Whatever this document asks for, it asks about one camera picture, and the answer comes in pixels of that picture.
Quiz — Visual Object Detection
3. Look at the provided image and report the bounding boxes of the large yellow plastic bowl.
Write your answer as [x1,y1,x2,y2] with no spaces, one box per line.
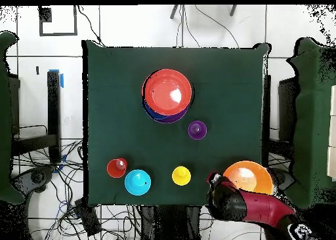
[222,160,274,196]

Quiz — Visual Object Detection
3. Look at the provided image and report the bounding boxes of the large purple plastic bowl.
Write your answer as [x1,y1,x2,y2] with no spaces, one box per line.
[156,107,190,125]

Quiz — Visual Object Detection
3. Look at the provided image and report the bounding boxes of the orange shallow plastic bowl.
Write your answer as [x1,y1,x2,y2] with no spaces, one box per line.
[141,68,193,117]

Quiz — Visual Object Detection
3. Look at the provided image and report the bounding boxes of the yellow plastic cup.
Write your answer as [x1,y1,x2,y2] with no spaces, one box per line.
[171,165,192,186]

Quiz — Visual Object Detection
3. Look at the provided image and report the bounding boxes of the purple plastic cup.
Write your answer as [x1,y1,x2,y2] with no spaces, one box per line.
[187,120,208,140]

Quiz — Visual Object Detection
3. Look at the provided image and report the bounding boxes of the small cyan plastic bowl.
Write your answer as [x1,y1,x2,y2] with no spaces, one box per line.
[124,169,152,197]

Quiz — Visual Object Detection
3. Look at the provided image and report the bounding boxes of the orange-red plastic cup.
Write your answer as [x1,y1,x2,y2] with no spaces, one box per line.
[106,157,129,178]

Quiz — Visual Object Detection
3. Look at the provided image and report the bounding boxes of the green cloth side table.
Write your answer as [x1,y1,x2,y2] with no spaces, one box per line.
[284,37,336,210]
[0,31,26,205]

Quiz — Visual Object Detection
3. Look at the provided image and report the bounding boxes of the white boxes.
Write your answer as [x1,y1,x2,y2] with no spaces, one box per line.
[326,84,336,183]

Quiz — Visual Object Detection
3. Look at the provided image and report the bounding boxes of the black power strip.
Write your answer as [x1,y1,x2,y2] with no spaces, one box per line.
[73,197,102,237]

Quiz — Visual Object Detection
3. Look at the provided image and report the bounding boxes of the dark green tablecloth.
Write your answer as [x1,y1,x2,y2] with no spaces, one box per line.
[82,39,271,207]

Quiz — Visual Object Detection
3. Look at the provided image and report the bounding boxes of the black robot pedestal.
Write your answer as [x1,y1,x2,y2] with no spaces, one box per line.
[140,205,203,240]

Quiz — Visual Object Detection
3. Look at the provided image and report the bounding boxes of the black pedestal leg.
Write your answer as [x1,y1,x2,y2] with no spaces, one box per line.
[271,167,296,192]
[11,165,56,195]

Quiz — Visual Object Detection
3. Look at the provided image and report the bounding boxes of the black cable tangle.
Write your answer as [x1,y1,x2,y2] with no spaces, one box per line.
[12,138,141,240]

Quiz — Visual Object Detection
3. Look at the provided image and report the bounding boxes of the thin black cable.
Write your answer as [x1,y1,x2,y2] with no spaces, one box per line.
[194,5,240,49]

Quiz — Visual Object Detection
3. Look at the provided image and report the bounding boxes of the black square frame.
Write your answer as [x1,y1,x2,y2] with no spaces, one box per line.
[38,5,79,37]

